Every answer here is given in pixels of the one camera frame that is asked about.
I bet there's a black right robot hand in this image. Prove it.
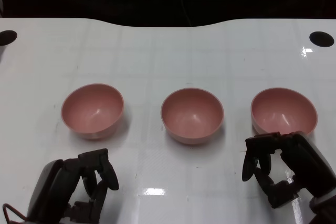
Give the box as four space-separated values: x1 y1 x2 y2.
241 131 336 209

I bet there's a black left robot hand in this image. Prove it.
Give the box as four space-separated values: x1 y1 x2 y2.
26 148 120 224

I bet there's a pink plastic bowl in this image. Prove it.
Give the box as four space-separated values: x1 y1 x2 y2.
250 87 319 137
60 83 124 141
160 87 225 145

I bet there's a black round table grommet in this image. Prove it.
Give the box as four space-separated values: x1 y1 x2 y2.
309 31 335 48
0 30 18 46

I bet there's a dark thin wrist cable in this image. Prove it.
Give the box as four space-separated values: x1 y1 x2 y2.
2 202 28 222

